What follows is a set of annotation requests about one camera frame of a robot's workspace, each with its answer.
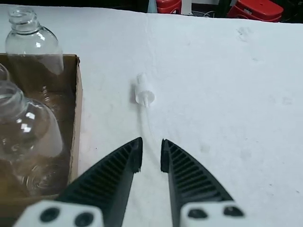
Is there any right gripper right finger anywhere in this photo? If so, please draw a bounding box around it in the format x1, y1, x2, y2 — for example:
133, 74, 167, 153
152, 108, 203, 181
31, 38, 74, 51
160, 139, 247, 227

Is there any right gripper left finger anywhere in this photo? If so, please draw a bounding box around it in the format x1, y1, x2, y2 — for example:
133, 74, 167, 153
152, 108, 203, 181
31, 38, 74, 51
12, 137, 143, 227

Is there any cardboard box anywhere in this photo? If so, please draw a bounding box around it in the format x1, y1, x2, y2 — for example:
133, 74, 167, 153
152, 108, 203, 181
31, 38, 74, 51
0, 53, 83, 227

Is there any white spray top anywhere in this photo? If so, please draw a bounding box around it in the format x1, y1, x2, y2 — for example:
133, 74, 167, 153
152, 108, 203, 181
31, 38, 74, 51
131, 72, 156, 142

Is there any clear plastic bottle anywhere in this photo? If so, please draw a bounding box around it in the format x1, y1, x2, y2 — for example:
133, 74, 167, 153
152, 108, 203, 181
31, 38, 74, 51
4, 6, 64, 95
0, 80, 63, 197

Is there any red plastic stool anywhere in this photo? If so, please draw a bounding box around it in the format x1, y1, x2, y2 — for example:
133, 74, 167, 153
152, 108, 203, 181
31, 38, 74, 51
227, 0, 284, 23
156, 0, 183, 14

